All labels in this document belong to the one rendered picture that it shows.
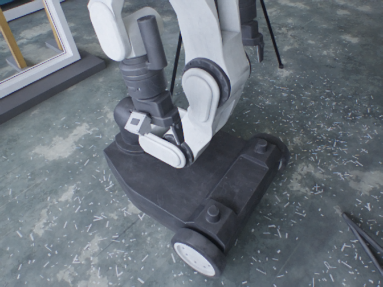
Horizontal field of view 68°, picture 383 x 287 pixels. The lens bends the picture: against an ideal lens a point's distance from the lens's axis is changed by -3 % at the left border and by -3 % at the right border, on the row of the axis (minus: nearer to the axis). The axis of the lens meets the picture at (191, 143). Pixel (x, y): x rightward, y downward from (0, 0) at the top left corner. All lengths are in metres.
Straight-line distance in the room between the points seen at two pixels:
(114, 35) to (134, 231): 0.83
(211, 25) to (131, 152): 0.67
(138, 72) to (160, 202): 0.57
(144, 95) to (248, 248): 0.75
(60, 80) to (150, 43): 1.49
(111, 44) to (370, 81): 1.82
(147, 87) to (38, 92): 1.41
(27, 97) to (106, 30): 1.43
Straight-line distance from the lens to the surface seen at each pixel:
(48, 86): 1.99
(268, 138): 1.23
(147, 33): 0.56
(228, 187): 1.05
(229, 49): 0.74
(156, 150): 1.05
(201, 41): 0.73
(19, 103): 1.93
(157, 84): 0.61
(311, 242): 1.23
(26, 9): 3.37
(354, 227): 1.28
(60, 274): 1.22
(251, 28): 0.95
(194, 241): 0.94
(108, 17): 0.55
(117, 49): 0.57
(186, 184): 1.09
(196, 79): 0.73
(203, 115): 0.78
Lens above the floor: 1.05
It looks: 46 degrees down
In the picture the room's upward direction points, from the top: 2 degrees counter-clockwise
